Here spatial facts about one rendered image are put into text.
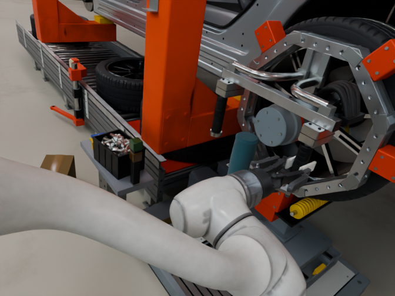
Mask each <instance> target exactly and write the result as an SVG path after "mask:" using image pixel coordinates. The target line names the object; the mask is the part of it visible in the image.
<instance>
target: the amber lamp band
mask: <svg viewBox="0 0 395 296"><path fill-rule="evenodd" d="M129 158H130V159H131V161H133V162H139V161H141V160H142V152H140V153H135V154H134V153H133V152H132V151H131V150H130V151H129Z"/></svg>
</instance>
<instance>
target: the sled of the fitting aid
mask: <svg viewBox="0 0 395 296"><path fill-rule="evenodd" d="M340 256H341V253H340V252H339V251H337V250H336V249H335V248H334V247H332V246H331V247H330V248H329V249H327V250H326V251H325V252H324V253H322V254H321V255H320V256H318V257H317V258H316V259H315V260H313V261H312V262H311V263H310V264H308V265H307V266H305V268H303V269H302V270H301V271H302V273H303V276H304V279H305V281H306V289H308V288H309V287H310V286H311V285H312V284H313V283H314V282H316V281H317V280H318V279H319V278H320V277H321V276H322V275H324V274H325V273H326V272H327V271H328V270H330V269H331V268H332V267H333V266H334V265H335V264H336V263H337V261H338V260H339V258H340Z"/></svg>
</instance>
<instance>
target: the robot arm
mask: <svg viewBox="0 0 395 296"><path fill-rule="evenodd" d="M294 159H295V156H294V157H286V156H283V158H282V159H281V158H280V157H279V156H273V157H269V158H266V159H263V160H259V161H251V163H250V167H249V170H239V171H237V172H234V173H232V174H228V175H225V176H223V177H212V178H209V179H206V180H203V181H200V182H198V183H196V184H194V185H192V186H190V187H188V188H186V189H184V190H183V191H181V192H180V193H179V194H177V195H176V196H175V197H174V199H173V201H172V203H171V205H170V209H169V213H170V219H171V221H172V224H173V227H172V226H170V225H169V224H167V223H165V222H164V221H162V220H160V219H158V218H156V217H154V216H153V215H151V214H149V213H147V212H145V211H144V210H142V209H140V208H139V207H136V206H134V205H133V204H131V203H129V202H127V201H126V200H124V199H122V198H120V197H118V196H116V195H114V194H112V193H110V192H108V191H106V190H104V189H102V188H100V187H97V186H94V185H93V184H90V183H87V182H85V181H82V180H79V179H76V178H74V177H71V176H67V175H65V174H61V173H57V172H55V171H50V170H47V169H43V168H40V167H35V166H31V165H28V164H24V163H20V162H16V161H13V160H9V159H6V158H3V157H0V236H3V235H7V234H12V233H18V232H22V231H29V230H59V231H66V232H69V233H74V234H77V235H80V236H84V237H87V238H90V239H92V240H95V241H97V242H100V243H102V244H104V245H107V246H109V247H112V248H114V249H116V250H118V251H121V252H123V253H125V254H127V255H130V256H132V257H135V258H137V259H139V260H141V261H144V262H146V263H148V264H150V265H153V266H155V267H158V268H160V269H162V270H164V271H167V272H169V273H171V274H173V275H176V276H178V277H180V278H183V279H185V280H188V281H190V282H192V283H195V284H197V285H201V286H203V287H206V288H211V289H214V290H221V291H227V292H229V293H230V294H232V295H233V296H306V281H305V279H304V276H303V273H302V271H301V269H300V267H299V266H298V264H297V262H296V260H295V259H294V258H293V257H292V255H291V254H290V253H289V252H288V250H287V249H286V248H285V246H284V245H283V244H282V243H281V242H280V241H279V240H278V238H277V237H276V236H275V235H274V234H273V233H272V232H271V231H270V230H269V229H268V228H267V227H266V226H265V225H264V224H262V223H261V222H260V221H259V220H258V219H257V218H256V217H255V216H254V215H253V214H252V212H251V211H250V208H252V207H254V206H256V205H258V204H259V203H260V201H261V199H263V198H266V197H267V196H269V195H270V194H272V193H277V192H279V191H280V192H282V193H284V194H285V195H284V196H285V197H287V198H289V197H290V195H291V193H293V192H294V191H296V190H297V189H299V188H301V187H302V186H304V185H305V184H306V183H307V180H308V178H309V174H310V172H311V171H313V170H314V167H315V165H316V163H317V162H316V161H313V162H311V163H309V164H306V165H304V166H302V167H300V168H299V170H298V171H293V172H290V173H285V174H283V173H279V174H277V172H278V171H279V170H281V169H282V168H285V169H288V168H289V167H292V165H293V162H294ZM286 183H290V184H287V185H286V186H284V187H282V185H284V184H286ZM199 237H203V238H204V239H205V240H207V241H208V242H210V243H211V245H212V246H214V248H215V249H214V248H211V247H209V246H207V245H205V244H203V243H201V242H200V241H198V240H195V239H194V238H199Z"/></svg>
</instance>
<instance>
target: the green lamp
mask: <svg viewBox="0 0 395 296"><path fill-rule="evenodd" d="M129 147H130V148H131V149H132V150H133V152H137V151H140V150H142V149H143V141H141V139H140V138H138V137H136V138H133V139H130V140H129Z"/></svg>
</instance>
